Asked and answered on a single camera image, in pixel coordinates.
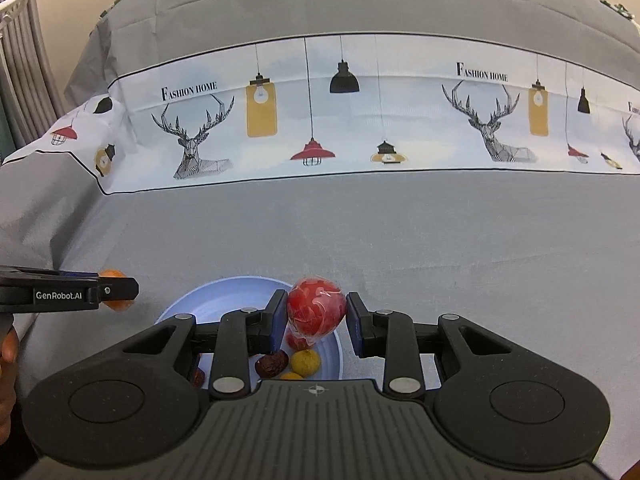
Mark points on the red plastic-wrapped apple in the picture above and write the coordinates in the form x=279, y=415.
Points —
x=315, y=307

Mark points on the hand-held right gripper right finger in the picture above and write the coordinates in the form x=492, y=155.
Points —
x=352, y=327

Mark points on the blue bowl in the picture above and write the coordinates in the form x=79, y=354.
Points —
x=225, y=295

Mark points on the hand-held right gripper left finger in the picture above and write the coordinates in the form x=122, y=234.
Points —
x=279, y=325

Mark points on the grey curtain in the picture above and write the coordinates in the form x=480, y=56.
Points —
x=25, y=70

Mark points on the small red fruit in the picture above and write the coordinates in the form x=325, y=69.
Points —
x=297, y=342

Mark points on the person's left hand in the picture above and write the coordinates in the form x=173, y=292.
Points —
x=7, y=380

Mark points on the dark red date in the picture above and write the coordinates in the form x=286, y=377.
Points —
x=271, y=364
x=199, y=376

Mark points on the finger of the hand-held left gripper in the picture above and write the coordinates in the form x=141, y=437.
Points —
x=45, y=274
x=65, y=295

